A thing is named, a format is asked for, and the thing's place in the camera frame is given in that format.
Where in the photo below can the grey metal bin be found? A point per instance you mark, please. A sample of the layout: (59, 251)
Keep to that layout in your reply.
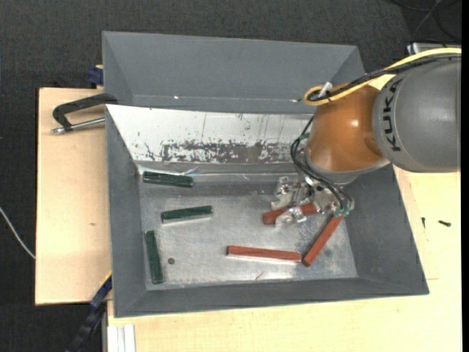
(227, 68)

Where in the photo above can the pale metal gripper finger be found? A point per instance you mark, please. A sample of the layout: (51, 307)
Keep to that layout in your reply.
(295, 215)
(284, 193)

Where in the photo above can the dark green flat block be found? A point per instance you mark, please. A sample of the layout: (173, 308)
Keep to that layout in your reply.
(154, 257)
(186, 213)
(168, 179)

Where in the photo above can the red-brown flat block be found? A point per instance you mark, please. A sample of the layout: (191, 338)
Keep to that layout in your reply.
(322, 241)
(264, 253)
(272, 216)

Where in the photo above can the small black screw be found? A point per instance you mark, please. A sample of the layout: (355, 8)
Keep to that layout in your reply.
(445, 223)

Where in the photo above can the pale wood board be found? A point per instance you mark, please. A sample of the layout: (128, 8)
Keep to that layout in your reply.
(69, 204)

